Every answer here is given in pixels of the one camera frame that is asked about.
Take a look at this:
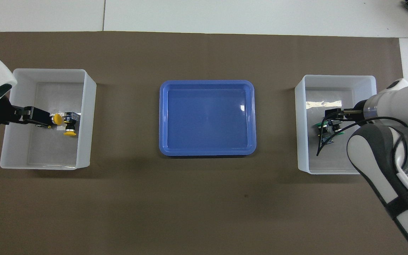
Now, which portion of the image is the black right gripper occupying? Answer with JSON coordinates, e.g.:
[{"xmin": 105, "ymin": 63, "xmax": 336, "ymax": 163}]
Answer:
[{"xmin": 325, "ymin": 100, "xmax": 367, "ymax": 125}]

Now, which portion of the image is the translucent white plastic box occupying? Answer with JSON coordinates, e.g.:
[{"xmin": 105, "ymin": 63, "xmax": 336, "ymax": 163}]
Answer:
[
  {"xmin": 294, "ymin": 74, "xmax": 377, "ymax": 175},
  {"xmin": 0, "ymin": 68, "xmax": 97, "ymax": 170}
]

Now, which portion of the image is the blue plastic tray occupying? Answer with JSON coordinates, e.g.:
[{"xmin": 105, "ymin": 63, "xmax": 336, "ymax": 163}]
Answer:
[{"xmin": 159, "ymin": 80, "xmax": 257, "ymax": 157}]

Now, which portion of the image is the brown table mat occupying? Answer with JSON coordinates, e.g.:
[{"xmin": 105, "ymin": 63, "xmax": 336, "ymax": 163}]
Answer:
[{"xmin": 0, "ymin": 31, "xmax": 404, "ymax": 255}]

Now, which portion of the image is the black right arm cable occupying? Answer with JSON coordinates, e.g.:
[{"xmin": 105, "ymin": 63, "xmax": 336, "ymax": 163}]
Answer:
[{"xmin": 316, "ymin": 115, "xmax": 408, "ymax": 174}]

